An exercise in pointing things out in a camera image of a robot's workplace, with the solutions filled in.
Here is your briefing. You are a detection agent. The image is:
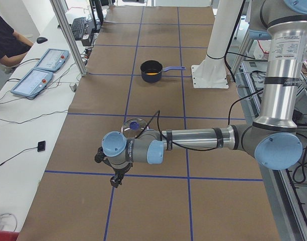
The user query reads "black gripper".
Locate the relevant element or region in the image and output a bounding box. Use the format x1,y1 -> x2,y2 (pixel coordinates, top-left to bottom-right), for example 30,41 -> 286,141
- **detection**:
104,160 -> 132,187

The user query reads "glass pot lid blue knob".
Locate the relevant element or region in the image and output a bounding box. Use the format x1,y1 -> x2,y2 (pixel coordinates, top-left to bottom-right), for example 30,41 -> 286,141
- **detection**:
121,118 -> 147,138

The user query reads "dark blue saucepan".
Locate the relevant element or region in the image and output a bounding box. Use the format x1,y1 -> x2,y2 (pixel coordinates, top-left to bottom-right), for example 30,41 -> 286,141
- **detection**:
140,60 -> 186,83

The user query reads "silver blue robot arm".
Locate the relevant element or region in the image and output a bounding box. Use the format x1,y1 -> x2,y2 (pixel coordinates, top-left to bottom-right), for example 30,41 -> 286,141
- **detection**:
95,1 -> 307,187

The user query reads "small black square pad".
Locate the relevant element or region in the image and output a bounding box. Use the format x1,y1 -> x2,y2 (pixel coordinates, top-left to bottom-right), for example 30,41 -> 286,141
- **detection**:
37,141 -> 46,152

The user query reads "brown paper table mat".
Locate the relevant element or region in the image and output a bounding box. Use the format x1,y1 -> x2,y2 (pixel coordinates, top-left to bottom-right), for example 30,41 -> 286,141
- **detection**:
19,7 -> 280,240

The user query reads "near blue teach pendant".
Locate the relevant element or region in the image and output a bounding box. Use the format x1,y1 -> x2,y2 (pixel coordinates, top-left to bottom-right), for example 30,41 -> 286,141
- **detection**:
11,68 -> 54,99

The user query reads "blue teach pendant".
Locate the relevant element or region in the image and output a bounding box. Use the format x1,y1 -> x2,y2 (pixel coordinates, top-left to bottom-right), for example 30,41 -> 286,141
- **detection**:
35,48 -> 69,73
11,68 -> 54,99

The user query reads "far blue teach pendant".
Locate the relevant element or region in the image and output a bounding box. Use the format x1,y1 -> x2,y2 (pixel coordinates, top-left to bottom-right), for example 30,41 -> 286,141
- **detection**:
35,48 -> 69,73

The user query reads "black keyboard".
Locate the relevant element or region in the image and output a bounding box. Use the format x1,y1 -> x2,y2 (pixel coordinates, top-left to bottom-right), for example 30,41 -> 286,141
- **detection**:
71,17 -> 86,40

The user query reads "black computer mouse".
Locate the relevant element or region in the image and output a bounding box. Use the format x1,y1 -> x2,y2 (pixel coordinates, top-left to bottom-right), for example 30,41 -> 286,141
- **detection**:
36,37 -> 48,44

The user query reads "seated person in black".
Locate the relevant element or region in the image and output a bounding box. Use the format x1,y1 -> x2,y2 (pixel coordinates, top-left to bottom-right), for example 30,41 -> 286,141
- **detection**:
0,16 -> 34,67

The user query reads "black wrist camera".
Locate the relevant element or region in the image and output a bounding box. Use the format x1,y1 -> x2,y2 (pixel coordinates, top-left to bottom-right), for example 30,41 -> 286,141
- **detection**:
94,147 -> 106,163

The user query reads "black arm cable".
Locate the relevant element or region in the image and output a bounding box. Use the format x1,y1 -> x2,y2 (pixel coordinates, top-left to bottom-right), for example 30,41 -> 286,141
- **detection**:
134,90 -> 264,151

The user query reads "white camera mast with base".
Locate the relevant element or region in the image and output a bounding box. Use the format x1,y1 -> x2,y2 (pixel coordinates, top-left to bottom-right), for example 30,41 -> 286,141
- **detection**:
191,0 -> 245,89

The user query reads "aluminium frame post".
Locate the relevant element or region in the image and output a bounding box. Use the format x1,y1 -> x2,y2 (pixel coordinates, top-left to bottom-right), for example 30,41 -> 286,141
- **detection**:
50,0 -> 87,77

